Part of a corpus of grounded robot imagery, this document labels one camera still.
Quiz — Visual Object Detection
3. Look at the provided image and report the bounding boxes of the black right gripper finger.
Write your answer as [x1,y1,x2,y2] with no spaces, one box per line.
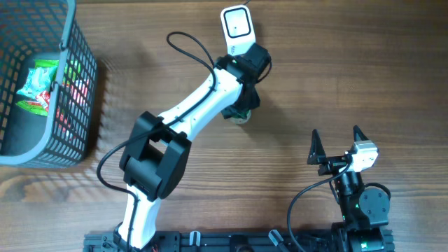
[353,125,368,142]
[307,129,326,165]

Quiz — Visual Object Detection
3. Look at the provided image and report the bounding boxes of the green lid plastic jar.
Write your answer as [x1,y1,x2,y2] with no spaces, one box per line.
[229,110,251,125]

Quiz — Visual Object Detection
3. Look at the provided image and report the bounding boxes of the red snack pack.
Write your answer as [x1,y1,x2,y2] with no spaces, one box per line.
[55,79,90,142]

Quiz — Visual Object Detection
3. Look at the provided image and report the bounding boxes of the teal white wipes packet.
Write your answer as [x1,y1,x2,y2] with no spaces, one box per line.
[17,66,57,99]

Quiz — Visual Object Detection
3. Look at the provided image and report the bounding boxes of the green snack packet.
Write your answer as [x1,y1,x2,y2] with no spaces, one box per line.
[16,59,81,117]

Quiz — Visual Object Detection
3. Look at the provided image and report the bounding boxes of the red stick snack packet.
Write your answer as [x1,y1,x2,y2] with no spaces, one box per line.
[36,90,50,112]

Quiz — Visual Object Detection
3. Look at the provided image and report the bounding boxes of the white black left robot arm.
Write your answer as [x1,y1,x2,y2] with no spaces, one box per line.
[113,43,272,251]

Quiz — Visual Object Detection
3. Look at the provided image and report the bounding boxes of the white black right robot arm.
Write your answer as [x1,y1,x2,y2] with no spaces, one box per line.
[307,125,391,251]

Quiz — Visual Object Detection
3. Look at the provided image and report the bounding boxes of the white blue barcode scanner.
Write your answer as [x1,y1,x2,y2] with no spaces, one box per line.
[220,5,256,56]

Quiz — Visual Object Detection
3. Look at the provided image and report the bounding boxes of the dark grey plastic basket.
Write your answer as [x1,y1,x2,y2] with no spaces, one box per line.
[1,0,97,168]

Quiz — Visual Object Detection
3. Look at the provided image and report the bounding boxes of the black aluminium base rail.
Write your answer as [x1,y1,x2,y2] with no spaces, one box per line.
[83,229,396,252]

